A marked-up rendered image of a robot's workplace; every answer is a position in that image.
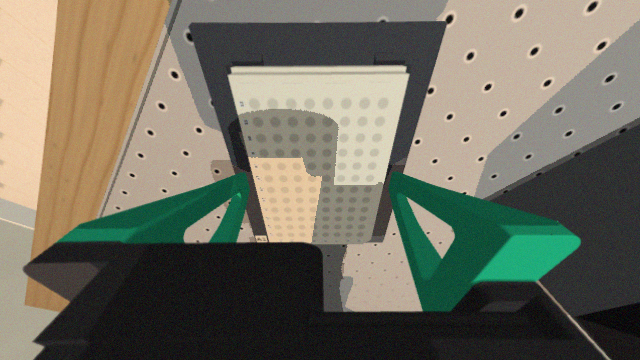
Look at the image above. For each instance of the white well plate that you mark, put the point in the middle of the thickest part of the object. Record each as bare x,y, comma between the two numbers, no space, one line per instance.
319,140

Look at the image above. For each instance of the white thermal cycler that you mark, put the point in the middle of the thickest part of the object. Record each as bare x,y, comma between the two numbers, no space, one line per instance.
595,195

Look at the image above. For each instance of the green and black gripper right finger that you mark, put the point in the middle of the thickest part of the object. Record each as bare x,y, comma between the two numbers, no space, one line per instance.
492,242

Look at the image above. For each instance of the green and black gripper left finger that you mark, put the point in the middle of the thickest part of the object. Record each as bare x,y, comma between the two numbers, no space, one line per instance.
166,220

